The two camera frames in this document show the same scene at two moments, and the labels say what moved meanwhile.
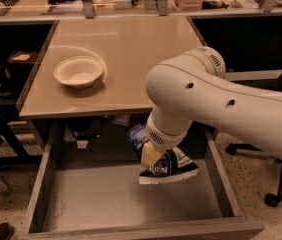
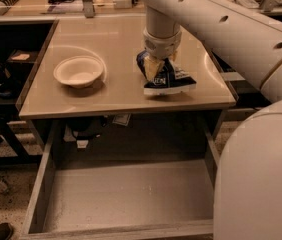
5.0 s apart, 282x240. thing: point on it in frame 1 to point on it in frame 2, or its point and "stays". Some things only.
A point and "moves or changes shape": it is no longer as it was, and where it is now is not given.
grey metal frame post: [88, 4] stays
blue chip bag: [173, 167] moves or changes shape
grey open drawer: [88, 188] stays
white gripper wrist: [166, 138] to [162, 46]
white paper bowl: [78, 71] stays
